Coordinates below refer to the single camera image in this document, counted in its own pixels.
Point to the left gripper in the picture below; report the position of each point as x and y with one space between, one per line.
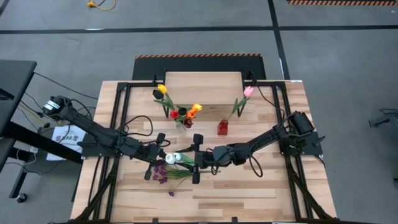
149 152

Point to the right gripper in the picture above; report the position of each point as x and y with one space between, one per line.
214 155

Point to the white blue tulip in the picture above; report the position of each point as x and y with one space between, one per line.
177 156
169 158

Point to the purple flower spray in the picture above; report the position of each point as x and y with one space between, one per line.
160 174
171 193

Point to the dark red tulip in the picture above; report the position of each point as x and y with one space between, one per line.
187 123

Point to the red glass vase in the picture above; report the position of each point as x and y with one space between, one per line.
222 128

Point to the yellow orange tulip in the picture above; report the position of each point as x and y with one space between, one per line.
162 88

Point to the pink tulip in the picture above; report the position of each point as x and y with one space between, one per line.
248 91

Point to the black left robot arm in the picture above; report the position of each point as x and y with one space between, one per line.
93 130

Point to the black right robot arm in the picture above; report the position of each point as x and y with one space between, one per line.
267 137

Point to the wooden shelf with black legs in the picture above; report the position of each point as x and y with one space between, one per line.
203 88

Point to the black striped-edge floor mat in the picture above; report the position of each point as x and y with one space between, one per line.
199 65

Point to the white paper sign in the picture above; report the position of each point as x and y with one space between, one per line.
66 138

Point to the black caster wheel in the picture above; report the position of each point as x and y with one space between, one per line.
21 198

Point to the black floor device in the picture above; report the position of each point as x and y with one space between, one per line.
377 121

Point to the orange black hazard tape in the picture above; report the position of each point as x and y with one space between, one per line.
342 2

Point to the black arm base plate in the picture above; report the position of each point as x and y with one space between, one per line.
314 146
93 151

